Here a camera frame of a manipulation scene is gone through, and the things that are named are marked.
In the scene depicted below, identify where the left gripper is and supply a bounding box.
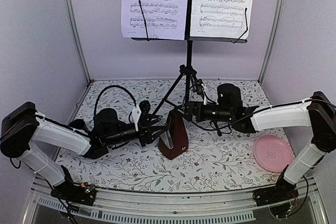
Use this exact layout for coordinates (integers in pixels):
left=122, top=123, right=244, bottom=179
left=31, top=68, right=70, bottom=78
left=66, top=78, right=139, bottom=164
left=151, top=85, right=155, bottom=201
left=105, top=115, right=168, bottom=147

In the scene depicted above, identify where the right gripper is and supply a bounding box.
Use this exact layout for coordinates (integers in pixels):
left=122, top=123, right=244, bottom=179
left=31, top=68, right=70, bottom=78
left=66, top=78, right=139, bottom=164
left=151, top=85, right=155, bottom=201
left=176, top=103, right=233, bottom=124

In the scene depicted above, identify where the brown metronome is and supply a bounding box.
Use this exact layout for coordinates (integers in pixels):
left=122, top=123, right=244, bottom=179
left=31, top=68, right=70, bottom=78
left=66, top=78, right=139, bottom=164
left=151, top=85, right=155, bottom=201
left=158, top=110, right=188, bottom=160

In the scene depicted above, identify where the black music stand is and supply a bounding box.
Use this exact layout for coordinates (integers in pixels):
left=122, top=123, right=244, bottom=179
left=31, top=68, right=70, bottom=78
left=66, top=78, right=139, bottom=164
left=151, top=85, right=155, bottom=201
left=131, top=0, right=248, bottom=116

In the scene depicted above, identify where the purple sheet music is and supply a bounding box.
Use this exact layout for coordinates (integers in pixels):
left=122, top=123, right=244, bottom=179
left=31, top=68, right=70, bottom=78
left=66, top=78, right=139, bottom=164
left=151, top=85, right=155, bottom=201
left=121, top=0, right=188, bottom=40

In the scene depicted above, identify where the white sheet music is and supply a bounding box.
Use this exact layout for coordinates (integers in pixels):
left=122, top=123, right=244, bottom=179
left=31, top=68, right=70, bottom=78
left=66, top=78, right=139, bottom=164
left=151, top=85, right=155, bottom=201
left=190, top=0, right=253, bottom=41

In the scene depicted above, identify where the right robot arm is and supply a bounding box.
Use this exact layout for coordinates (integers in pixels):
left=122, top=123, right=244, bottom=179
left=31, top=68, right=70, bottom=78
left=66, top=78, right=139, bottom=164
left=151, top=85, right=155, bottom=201
left=177, top=83, right=335, bottom=201

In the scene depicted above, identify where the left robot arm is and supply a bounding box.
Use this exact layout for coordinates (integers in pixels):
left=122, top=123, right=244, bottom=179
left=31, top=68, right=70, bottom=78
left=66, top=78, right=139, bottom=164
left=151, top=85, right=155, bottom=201
left=1, top=101, right=174, bottom=200

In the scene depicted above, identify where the floral table mat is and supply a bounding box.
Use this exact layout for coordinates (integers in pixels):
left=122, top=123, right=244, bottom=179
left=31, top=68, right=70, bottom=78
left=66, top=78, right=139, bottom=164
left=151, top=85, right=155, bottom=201
left=56, top=79, right=278, bottom=193

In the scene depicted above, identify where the dark blue mug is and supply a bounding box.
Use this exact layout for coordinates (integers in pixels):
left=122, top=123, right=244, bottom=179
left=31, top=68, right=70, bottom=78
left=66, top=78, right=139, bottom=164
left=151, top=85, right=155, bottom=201
left=68, top=119, right=89, bottom=132

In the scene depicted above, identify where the pink plate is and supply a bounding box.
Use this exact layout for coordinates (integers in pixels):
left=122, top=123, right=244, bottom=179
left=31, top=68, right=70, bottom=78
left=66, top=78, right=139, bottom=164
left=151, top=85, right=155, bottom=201
left=253, top=135, right=294, bottom=173

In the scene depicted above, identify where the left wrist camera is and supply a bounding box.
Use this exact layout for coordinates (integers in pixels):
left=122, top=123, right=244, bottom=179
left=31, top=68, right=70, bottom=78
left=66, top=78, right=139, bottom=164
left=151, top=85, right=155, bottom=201
left=131, top=100, right=151, bottom=132

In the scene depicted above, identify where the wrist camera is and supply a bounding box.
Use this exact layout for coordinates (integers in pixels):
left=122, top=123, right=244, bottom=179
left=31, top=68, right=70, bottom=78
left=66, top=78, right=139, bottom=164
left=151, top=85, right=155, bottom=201
left=131, top=100, right=151, bottom=132
left=194, top=79, right=208, bottom=105

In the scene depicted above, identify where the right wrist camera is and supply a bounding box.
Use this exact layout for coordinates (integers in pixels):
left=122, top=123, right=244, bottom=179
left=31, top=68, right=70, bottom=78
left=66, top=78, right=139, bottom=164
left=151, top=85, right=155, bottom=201
left=194, top=79, right=208, bottom=105

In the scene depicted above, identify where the front aluminium rail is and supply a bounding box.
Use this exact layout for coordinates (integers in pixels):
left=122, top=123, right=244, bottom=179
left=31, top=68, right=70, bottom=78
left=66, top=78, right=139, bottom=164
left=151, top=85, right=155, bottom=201
left=23, top=176, right=331, bottom=223

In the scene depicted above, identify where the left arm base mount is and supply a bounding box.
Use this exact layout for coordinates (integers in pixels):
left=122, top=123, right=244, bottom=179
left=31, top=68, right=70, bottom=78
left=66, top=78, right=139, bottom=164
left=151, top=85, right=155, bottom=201
left=50, top=180, right=97, bottom=206

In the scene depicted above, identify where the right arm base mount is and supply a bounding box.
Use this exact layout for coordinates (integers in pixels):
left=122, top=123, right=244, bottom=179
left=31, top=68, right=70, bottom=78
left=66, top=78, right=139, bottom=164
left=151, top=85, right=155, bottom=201
left=253, top=178, right=299, bottom=219

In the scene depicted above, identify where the right aluminium frame post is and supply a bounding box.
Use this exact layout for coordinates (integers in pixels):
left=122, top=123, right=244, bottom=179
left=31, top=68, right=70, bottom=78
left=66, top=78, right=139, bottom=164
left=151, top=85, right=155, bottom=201
left=258, top=0, right=285, bottom=86

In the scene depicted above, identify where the aluminium frame post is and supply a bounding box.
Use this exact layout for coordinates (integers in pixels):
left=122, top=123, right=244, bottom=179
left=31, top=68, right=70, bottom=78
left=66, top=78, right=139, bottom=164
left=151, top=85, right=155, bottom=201
left=258, top=0, right=285, bottom=86
left=64, top=0, right=91, bottom=85

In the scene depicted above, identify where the left aluminium frame post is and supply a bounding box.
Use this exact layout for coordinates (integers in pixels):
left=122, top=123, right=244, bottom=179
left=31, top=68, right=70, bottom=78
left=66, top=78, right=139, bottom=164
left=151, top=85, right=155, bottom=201
left=64, top=0, right=91, bottom=85

